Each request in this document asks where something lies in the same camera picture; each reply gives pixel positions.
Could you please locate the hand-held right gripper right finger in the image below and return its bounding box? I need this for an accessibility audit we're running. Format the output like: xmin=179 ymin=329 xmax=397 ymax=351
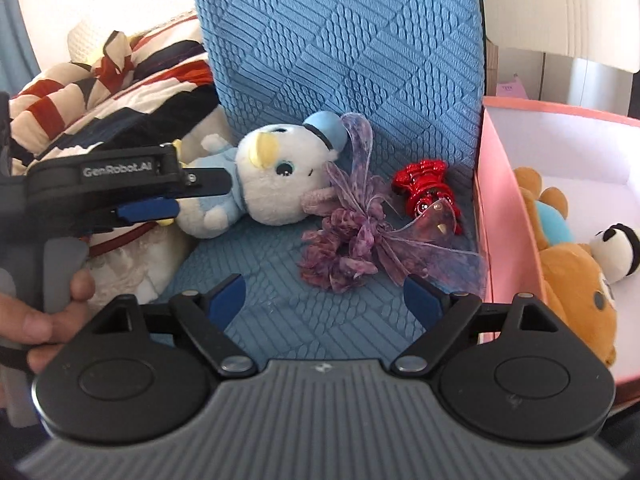
xmin=390 ymin=275 xmax=562 ymax=377

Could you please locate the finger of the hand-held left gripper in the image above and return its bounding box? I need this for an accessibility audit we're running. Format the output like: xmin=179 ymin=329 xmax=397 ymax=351
xmin=175 ymin=162 xmax=237 ymax=200
xmin=112 ymin=198 xmax=180 ymax=226

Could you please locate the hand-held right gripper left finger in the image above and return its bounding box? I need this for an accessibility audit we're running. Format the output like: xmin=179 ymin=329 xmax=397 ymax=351
xmin=89 ymin=274 xmax=255 ymax=377

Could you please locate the white duck plush blue hat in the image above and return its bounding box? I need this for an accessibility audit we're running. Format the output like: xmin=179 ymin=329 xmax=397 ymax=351
xmin=175 ymin=111 xmax=349 ymax=239

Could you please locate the pink storage box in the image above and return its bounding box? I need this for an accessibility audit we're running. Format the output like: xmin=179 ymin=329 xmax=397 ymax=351
xmin=472 ymin=96 xmax=640 ymax=407

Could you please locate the person's left hand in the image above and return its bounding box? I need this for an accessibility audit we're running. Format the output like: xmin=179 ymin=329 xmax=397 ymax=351
xmin=0 ymin=269 xmax=97 ymax=374

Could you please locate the purple ribbon hair scrunchie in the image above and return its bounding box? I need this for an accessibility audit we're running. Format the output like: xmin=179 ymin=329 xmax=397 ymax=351
xmin=300 ymin=112 xmax=488 ymax=294

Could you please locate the red white navy striped blanket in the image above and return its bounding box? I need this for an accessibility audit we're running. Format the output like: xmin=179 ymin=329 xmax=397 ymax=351
xmin=6 ymin=14 xmax=222 ymax=177

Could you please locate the red toy robot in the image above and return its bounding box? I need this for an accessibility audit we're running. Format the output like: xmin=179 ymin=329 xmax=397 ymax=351
xmin=391 ymin=158 xmax=466 ymax=237

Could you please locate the white woven hat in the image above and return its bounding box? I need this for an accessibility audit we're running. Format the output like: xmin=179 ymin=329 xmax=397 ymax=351
xmin=66 ymin=9 xmax=202 ymax=67

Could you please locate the brown bear plush blue shirt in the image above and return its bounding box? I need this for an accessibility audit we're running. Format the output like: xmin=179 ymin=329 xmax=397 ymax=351
xmin=512 ymin=166 xmax=619 ymax=367

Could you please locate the blue curtain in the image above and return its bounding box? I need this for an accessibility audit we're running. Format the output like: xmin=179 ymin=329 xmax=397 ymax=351
xmin=0 ymin=0 xmax=42 ymax=97

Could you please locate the blue textured sofa cover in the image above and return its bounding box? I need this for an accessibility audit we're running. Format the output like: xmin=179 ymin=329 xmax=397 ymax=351
xmin=164 ymin=0 xmax=490 ymax=362

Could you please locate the small panda plush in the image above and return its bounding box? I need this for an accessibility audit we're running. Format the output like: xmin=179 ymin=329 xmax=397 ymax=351
xmin=589 ymin=224 xmax=640 ymax=287

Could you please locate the small pink carton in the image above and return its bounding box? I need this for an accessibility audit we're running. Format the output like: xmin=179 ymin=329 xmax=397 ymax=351
xmin=495 ymin=74 xmax=532 ymax=101

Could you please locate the brown cardboard panel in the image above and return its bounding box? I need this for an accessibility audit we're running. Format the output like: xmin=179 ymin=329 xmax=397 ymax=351
xmin=486 ymin=41 xmax=502 ymax=97

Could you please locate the white cabinet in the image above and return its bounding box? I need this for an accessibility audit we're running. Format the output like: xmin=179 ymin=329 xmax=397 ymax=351
xmin=476 ymin=0 xmax=640 ymax=75

